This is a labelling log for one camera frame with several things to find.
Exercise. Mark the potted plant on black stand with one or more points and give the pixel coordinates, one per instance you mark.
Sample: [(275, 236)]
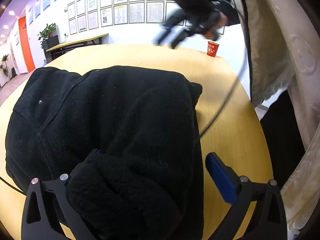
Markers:
[(48, 38)]

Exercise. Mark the tall corner potted plant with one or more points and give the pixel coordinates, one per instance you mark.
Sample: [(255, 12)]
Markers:
[(4, 66)]

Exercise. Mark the person's right hand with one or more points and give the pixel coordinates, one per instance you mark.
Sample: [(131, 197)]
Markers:
[(212, 33)]

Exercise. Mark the beige vest torso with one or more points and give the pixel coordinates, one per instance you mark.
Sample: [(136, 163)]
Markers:
[(282, 37)]

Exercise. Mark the yellow side table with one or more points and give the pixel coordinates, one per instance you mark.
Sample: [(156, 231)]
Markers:
[(65, 47)]

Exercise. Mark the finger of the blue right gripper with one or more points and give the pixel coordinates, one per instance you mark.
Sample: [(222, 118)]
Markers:
[(163, 34)]

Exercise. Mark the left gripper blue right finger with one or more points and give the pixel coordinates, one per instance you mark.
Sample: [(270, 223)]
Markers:
[(225, 179)]

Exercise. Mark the black fleece jacket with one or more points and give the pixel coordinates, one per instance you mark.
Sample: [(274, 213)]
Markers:
[(148, 181)]

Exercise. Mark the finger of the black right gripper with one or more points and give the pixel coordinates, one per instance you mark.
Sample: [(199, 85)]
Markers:
[(185, 33)]

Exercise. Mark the red paper cup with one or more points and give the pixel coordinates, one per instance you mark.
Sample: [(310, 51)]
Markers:
[(212, 48)]

